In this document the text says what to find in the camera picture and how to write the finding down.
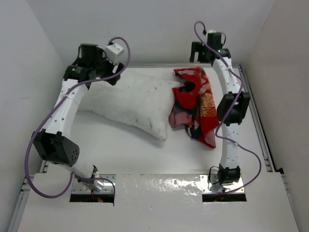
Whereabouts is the aluminium table frame rail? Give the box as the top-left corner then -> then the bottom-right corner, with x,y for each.
237,65 -> 276,172

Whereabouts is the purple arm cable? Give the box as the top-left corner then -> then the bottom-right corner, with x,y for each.
24,37 -> 131,199
194,21 -> 262,194

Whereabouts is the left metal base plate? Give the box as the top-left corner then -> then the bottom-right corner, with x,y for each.
71,174 -> 116,194

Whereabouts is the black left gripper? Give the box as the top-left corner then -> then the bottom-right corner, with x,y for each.
92,49 -> 123,86

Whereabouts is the red patterned pillowcase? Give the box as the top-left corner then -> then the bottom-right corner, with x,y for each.
169,67 -> 219,148

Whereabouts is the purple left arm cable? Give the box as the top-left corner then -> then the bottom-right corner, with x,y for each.
24,37 -> 131,199

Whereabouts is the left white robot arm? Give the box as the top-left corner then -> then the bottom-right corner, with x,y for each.
33,42 -> 124,191

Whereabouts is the metal base plate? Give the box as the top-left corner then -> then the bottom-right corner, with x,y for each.
71,174 -> 116,194
199,174 -> 245,194

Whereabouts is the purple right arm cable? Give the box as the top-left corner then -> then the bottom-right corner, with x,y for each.
194,21 -> 262,194

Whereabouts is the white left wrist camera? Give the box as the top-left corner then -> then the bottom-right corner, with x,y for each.
104,43 -> 124,64

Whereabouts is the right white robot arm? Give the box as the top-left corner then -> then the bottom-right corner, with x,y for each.
189,30 -> 251,185

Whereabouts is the white pillow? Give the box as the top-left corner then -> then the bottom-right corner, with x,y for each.
78,71 -> 181,141

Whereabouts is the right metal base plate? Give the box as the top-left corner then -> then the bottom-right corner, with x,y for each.
199,174 -> 245,194

